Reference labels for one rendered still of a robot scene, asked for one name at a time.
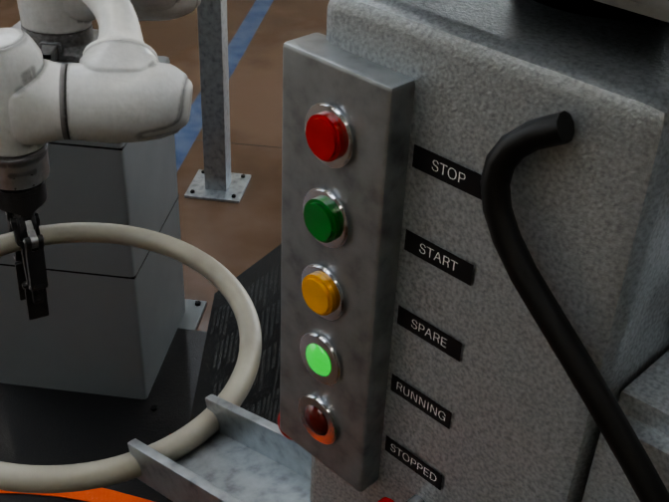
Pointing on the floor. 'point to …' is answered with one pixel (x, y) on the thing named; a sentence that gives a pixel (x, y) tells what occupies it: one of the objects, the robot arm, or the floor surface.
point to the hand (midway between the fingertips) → (32, 290)
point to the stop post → (215, 110)
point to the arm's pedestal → (101, 276)
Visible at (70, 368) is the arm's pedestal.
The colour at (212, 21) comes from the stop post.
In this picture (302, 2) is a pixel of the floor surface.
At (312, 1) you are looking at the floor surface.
